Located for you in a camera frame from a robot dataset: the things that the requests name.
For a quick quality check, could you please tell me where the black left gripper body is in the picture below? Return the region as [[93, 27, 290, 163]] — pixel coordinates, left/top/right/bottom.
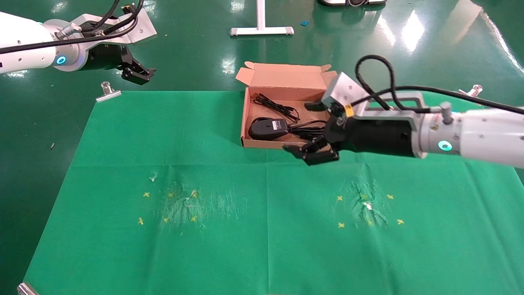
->
[[83, 43, 135, 73]]

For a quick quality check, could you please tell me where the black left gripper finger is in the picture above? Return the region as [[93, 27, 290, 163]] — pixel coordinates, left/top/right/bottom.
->
[[130, 61, 157, 79], [121, 68, 150, 86]]

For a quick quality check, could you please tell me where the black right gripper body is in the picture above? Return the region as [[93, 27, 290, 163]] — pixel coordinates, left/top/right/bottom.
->
[[325, 114, 419, 159]]

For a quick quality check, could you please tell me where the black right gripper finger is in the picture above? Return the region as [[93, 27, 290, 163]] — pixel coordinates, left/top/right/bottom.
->
[[282, 136, 341, 167], [304, 100, 341, 120]]

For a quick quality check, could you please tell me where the black data cable with plug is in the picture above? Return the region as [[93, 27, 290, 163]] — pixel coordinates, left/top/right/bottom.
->
[[288, 120, 329, 141]]

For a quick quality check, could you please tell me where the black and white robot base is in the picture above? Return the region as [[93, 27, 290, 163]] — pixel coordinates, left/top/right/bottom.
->
[[318, 0, 388, 8]]

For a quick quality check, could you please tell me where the open brown cardboard box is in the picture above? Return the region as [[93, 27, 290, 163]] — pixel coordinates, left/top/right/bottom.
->
[[235, 62, 343, 152]]

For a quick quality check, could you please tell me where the white metal stand base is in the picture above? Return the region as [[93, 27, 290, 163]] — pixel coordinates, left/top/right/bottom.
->
[[229, 0, 295, 37]]

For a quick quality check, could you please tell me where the green table cloth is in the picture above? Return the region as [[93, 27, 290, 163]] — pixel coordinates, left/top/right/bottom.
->
[[23, 91, 524, 295]]

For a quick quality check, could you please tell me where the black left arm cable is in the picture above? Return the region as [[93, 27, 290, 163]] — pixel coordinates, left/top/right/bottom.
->
[[0, 0, 145, 56]]

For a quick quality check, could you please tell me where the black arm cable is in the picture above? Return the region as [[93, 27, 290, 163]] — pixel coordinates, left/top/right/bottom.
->
[[0, 0, 145, 56], [355, 55, 524, 116]]

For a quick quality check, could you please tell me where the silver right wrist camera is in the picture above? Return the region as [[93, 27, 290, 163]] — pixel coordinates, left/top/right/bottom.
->
[[321, 72, 427, 124]]

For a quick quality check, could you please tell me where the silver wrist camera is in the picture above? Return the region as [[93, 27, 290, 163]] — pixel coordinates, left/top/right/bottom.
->
[[75, 6, 158, 45], [321, 72, 427, 124]]

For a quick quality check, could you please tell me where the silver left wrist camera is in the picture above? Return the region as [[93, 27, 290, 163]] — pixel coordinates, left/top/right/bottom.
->
[[75, 6, 158, 45]]

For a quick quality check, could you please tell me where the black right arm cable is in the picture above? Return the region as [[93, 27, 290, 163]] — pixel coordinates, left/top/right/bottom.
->
[[355, 55, 524, 116]]

